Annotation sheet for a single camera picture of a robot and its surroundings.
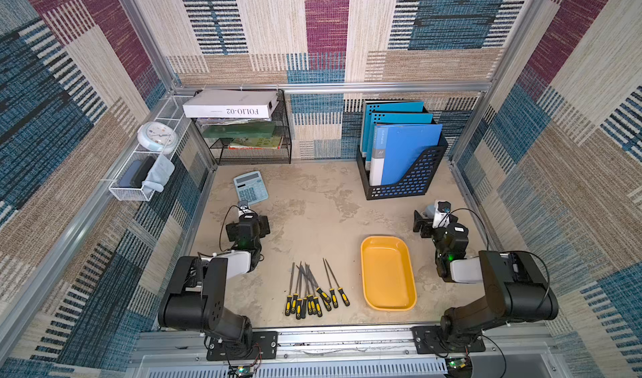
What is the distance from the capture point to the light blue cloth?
66cm

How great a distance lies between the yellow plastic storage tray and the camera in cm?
82

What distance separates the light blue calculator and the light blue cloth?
1.19 ft

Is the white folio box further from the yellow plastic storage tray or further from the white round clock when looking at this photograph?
the yellow plastic storage tray

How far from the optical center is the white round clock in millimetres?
731
